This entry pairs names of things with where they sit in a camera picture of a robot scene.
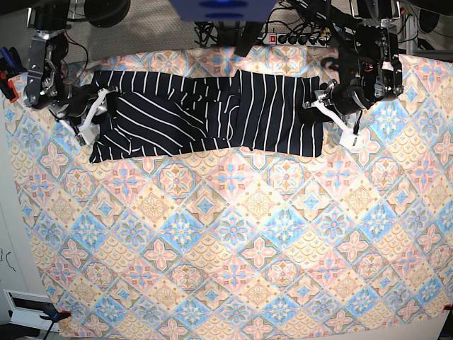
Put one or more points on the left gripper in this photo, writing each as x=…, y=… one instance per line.
x=336, y=99

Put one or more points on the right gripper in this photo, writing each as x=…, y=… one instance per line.
x=87, y=106

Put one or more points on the navy white striped T-shirt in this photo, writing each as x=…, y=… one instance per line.
x=156, y=113

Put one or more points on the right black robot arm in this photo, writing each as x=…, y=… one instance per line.
x=46, y=80

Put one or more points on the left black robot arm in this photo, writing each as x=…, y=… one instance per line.
x=369, y=66

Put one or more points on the white power strip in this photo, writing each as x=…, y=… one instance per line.
x=296, y=39

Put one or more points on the blue orange clamp upper left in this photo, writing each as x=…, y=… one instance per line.
x=11, y=66

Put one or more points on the blue orange clamp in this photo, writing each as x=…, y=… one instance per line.
x=54, y=316
x=11, y=66

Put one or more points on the black round stool base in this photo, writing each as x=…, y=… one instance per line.
x=106, y=13

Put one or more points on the patterned floral tablecloth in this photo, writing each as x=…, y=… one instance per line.
x=235, y=244

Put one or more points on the blue orange clamp lower left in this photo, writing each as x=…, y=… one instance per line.
x=54, y=316

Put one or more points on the orange clamp lower right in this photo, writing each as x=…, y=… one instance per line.
x=448, y=308

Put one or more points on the black mounting post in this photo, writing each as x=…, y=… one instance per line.
x=248, y=37

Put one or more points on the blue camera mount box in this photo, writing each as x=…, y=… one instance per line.
x=223, y=10

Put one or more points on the white wall vent box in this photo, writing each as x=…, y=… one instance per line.
x=27, y=308

